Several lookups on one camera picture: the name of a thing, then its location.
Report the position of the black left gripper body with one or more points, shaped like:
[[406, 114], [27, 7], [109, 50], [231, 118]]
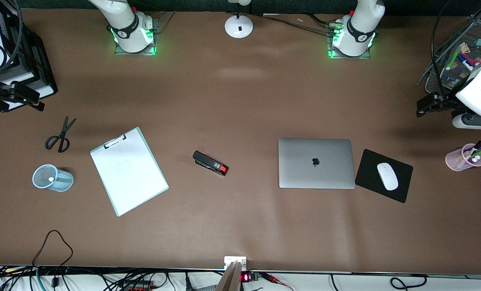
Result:
[[444, 102]]

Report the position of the silver laptop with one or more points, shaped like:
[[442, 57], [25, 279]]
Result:
[[315, 169]]

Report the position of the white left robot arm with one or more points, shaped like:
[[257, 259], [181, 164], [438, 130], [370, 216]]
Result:
[[359, 28]]

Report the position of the blue and white marker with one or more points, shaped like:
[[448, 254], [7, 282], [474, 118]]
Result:
[[465, 62]]

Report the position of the red and white marker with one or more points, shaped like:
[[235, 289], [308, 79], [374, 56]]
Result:
[[474, 60]]

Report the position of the dark purple marker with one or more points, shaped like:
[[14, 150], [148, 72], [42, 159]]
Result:
[[478, 145]]

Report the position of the black stacked paper tray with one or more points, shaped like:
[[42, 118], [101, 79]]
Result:
[[40, 60]]

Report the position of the green pen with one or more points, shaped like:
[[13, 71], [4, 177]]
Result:
[[453, 57]]

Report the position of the pink translucent pen cup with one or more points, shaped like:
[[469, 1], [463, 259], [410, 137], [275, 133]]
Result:
[[456, 161]]

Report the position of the white computer mouse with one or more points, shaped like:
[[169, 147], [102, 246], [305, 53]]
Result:
[[387, 176]]

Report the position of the light blue mesh pen cup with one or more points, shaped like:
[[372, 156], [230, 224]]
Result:
[[60, 182]]

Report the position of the black mouse pad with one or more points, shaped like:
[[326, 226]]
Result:
[[368, 173]]

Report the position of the white paper sheet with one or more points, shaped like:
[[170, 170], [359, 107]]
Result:
[[131, 178]]

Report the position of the light green clipboard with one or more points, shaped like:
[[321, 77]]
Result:
[[151, 190]]

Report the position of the black stapler with red tip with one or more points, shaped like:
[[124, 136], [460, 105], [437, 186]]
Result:
[[210, 163]]

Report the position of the white lamp base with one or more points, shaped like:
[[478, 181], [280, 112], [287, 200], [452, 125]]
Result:
[[239, 26]]

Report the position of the circuit board with red display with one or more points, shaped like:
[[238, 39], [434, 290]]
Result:
[[249, 277]]

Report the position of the clear left arm base plate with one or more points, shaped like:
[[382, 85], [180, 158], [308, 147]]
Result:
[[331, 54]]

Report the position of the clear right arm base plate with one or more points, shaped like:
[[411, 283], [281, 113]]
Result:
[[155, 24]]

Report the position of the white box with grey post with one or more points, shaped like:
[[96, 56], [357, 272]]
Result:
[[230, 279]]

